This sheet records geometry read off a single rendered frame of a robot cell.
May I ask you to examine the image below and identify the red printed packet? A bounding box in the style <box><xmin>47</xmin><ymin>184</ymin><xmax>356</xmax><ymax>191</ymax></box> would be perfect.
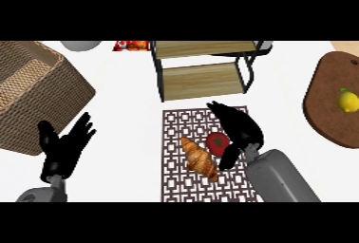
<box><xmin>111</xmin><ymin>40</ymin><xmax>152</xmax><ymax>52</ymax></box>

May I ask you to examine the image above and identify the wooden tiered shelf black frame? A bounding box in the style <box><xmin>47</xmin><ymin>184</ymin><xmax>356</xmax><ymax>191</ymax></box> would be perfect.
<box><xmin>149</xmin><ymin>40</ymin><xmax>266</xmax><ymax>103</ymax></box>

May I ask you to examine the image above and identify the grey round bowl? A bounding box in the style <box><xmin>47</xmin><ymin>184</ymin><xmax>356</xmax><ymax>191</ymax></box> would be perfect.
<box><xmin>59</xmin><ymin>40</ymin><xmax>102</xmax><ymax>53</ymax></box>

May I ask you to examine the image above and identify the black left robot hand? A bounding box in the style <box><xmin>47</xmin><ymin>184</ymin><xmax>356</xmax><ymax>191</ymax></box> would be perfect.
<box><xmin>37</xmin><ymin>111</ymin><xmax>97</xmax><ymax>184</ymax></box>

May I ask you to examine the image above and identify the brown wicker basket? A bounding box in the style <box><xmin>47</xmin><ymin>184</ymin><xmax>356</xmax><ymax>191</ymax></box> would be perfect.
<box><xmin>0</xmin><ymin>40</ymin><xmax>97</xmax><ymax>157</ymax></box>

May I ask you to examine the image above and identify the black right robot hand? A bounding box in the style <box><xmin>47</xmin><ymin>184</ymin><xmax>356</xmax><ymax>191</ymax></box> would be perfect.
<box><xmin>205</xmin><ymin>101</ymin><xmax>264</xmax><ymax>171</ymax></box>

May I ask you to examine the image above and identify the yellow lemon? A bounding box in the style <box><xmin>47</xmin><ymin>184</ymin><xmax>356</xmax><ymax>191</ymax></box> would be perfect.
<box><xmin>337</xmin><ymin>87</ymin><xmax>359</xmax><ymax>114</ymax></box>

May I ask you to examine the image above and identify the brown patterned placemat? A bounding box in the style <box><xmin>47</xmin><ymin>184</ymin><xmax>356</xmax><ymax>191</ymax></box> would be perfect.
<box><xmin>161</xmin><ymin>105</ymin><xmax>260</xmax><ymax>203</ymax></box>

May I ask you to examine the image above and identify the brown wooden cutting board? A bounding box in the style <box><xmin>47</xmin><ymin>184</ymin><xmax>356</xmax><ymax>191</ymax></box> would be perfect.
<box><xmin>301</xmin><ymin>50</ymin><xmax>359</xmax><ymax>150</ymax></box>

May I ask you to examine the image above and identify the golden brown croissant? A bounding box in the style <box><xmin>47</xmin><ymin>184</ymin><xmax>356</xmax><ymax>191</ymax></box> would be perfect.
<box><xmin>179</xmin><ymin>136</ymin><xmax>220</xmax><ymax>183</ymax></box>

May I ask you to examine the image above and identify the pale wooden board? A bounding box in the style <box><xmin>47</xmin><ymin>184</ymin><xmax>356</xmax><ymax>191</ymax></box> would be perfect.
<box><xmin>329</xmin><ymin>40</ymin><xmax>359</xmax><ymax>59</ymax></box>

